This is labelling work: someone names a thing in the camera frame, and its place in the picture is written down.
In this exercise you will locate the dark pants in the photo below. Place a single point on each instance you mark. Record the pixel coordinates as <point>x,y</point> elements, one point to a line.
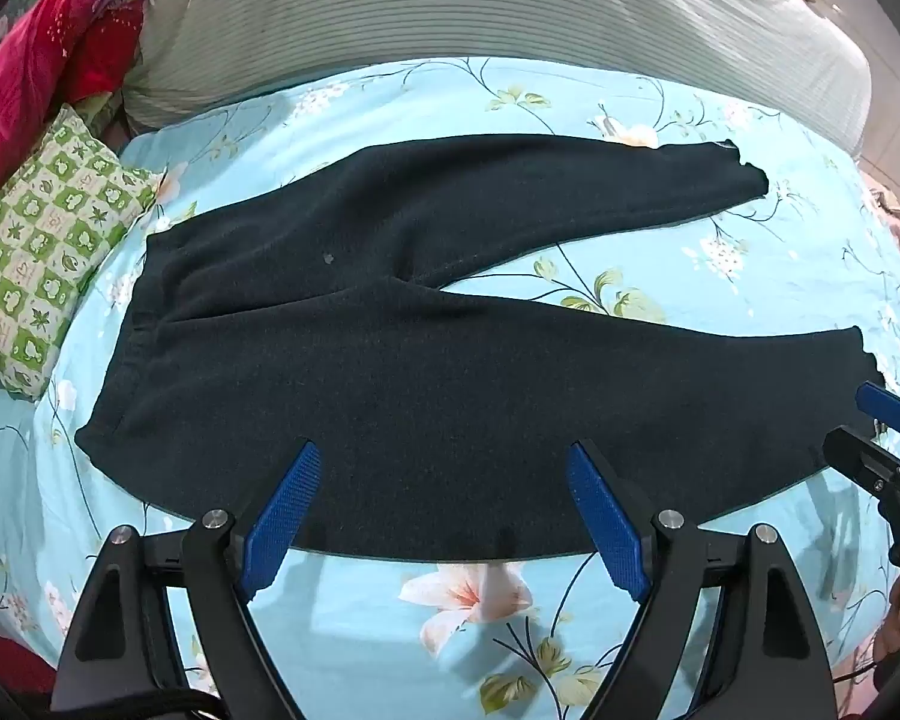
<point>420,390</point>

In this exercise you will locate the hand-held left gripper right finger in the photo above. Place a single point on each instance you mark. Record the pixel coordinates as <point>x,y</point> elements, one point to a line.
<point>607,517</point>

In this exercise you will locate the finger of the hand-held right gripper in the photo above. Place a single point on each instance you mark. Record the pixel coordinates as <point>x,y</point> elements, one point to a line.
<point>870,461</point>
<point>889,405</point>

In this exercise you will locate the light blue floral bed sheet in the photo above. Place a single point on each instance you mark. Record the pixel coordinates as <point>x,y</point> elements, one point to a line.
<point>495,112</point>

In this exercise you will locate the green checkered pillow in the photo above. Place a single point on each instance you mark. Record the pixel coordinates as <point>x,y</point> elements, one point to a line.
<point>45,255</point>

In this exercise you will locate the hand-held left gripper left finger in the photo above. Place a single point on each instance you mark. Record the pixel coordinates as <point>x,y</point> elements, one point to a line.
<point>285,517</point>

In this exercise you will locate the red patterned cloth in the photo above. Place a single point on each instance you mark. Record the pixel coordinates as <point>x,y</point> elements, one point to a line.
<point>45,52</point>

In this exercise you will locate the yellow-green patterned cloth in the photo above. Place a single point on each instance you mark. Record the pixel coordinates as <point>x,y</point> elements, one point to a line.
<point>105,116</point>

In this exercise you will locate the grey striped blanket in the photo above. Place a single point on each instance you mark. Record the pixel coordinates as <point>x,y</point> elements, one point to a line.
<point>457,0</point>

